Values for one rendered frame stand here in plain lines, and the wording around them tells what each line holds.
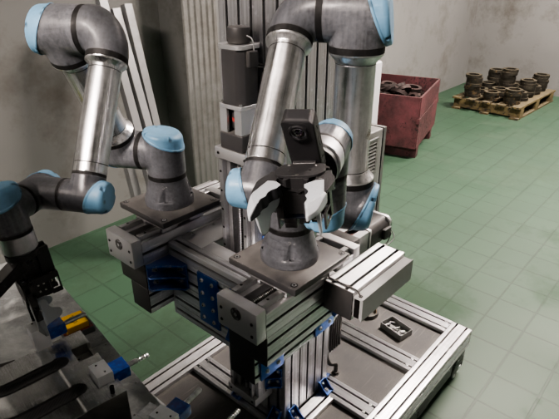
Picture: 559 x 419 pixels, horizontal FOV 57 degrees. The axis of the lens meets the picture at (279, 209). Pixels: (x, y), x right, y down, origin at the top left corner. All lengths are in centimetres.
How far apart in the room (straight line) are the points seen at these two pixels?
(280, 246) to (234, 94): 41
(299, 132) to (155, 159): 90
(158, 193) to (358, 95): 74
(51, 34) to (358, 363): 165
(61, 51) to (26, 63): 202
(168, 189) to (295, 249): 50
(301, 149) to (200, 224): 99
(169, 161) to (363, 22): 74
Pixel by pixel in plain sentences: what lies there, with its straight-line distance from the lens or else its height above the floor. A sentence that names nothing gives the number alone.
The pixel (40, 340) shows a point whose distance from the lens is 135.
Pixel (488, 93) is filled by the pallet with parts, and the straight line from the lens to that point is 681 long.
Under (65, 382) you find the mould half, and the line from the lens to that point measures 128.
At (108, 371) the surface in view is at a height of 92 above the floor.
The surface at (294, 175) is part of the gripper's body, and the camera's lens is 69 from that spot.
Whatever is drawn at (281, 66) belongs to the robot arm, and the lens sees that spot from 102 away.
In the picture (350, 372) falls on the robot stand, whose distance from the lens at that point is 220.
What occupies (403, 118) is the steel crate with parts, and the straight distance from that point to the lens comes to 489.
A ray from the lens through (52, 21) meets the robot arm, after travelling 133.
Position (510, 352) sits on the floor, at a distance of 282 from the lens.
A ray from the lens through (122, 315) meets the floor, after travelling 292.
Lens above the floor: 173
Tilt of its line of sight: 26 degrees down
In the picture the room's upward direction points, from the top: straight up
